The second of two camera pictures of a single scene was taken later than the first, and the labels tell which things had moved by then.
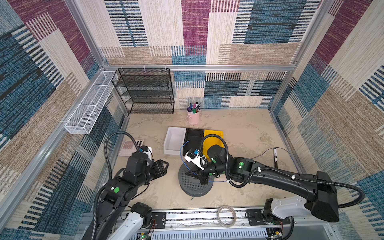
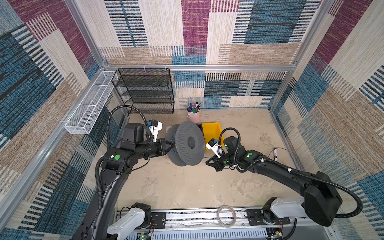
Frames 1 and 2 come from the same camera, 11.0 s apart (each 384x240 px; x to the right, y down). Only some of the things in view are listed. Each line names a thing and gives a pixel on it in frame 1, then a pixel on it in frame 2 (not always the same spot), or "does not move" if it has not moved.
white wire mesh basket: x=85 y=116 does not move
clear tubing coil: x=235 y=216 does not move
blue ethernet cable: x=187 y=169 → x=172 y=137
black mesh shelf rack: x=146 y=90 does not move
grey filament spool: x=191 y=184 → x=189 y=138
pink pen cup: x=193 y=118 does not move
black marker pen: x=275 y=158 does not move
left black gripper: x=159 y=167 → x=161 y=151
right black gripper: x=201 y=176 → x=217 y=164
